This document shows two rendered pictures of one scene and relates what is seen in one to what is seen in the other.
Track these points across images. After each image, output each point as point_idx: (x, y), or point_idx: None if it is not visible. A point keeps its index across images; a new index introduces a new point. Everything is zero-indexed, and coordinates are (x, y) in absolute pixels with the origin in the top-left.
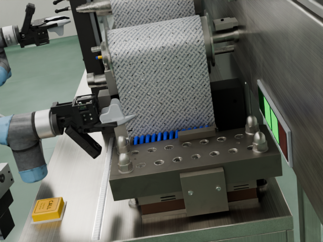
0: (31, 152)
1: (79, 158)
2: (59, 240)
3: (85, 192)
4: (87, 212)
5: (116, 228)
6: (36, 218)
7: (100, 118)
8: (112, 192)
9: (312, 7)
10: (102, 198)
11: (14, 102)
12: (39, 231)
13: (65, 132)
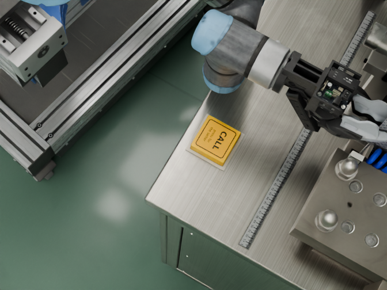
0: (228, 77)
1: (303, 33)
2: (205, 212)
3: (274, 132)
4: (257, 181)
5: (276, 242)
6: (195, 149)
7: (343, 118)
8: (292, 232)
9: None
10: (287, 165)
11: None
12: (189, 173)
13: (286, 95)
